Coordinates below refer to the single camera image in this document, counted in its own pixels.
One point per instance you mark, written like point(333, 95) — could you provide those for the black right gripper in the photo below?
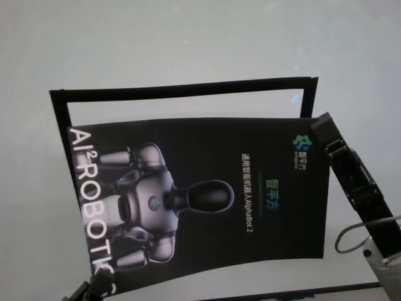
point(382, 229)

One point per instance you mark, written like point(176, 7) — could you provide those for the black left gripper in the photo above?
point(70, 294)

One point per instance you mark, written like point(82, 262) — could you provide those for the black AI robotics poster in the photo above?
point(203, 150)

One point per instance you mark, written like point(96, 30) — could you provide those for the long black tape strip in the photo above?
point(188, 88)

